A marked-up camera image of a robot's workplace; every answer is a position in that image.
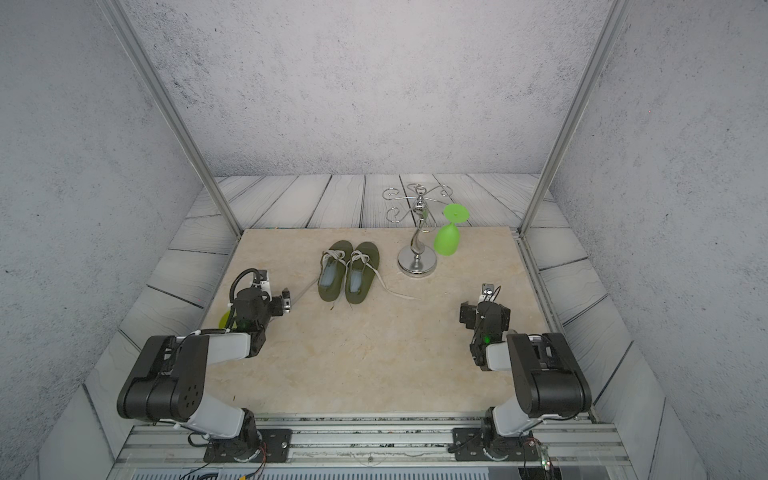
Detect olive green shoe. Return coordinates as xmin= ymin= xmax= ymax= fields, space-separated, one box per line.
xmin=317 ymin=240 xmax=353 ymax=302
xmin=345 ymin=241 xmax=414 ymax=305

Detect grey insole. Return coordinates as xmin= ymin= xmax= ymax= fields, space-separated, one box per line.
xmin=347 ymin=264 xmax=369 ymax=295
xmin=318 ymin=258 xmax=345 ymax=289

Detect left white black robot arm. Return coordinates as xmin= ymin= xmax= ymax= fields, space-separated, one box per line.
xmin=116 ymin=287 xmax=291 ymax=456

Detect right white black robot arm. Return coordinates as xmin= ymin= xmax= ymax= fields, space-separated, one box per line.
xmin=459 ymin=299 xmax=592 ymax=458

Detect green plastic glass on table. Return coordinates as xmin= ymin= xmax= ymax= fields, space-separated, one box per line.
xmin=218 ymin=310 xmax=235 ymax=329

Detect hanging green plastic wine glass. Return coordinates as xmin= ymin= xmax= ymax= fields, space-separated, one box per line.
xmin=433 ymin=203 xmax=470 ymax=256

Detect silver metal glass stand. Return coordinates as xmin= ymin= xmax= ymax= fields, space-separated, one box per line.
xmin=382 ymin=183 xmax=453 ymax=278

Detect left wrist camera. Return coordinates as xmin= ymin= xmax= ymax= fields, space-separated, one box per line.
xmin=280 ymin=288 xmax=292 ymax=315

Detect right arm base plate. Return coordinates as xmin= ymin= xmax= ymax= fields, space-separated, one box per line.
xmin=447 ymin=428 xmax=540 ymax=463

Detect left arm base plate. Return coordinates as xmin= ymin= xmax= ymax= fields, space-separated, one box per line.
xmin=203 ymin=428 xmax=293 ymax=464

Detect aluminium rail base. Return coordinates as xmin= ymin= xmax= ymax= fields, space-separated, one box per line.
xmin=107 ymin=413 xmax=640 ymax=480

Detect left aluminium frame post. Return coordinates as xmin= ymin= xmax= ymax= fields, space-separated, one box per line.
xmin=98 ymin=0 xmax=244 ymax=240

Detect aluminium frame post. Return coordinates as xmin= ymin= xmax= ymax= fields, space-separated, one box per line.
xmin=98 ymin=0 xmax=244 ymax=240
xmin=518 ymin=0 xmax=631 ymax=237

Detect right aluminium frame post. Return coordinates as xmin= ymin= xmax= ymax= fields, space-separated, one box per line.
xmin=518 ymin=0 xmax=631 ymax=237

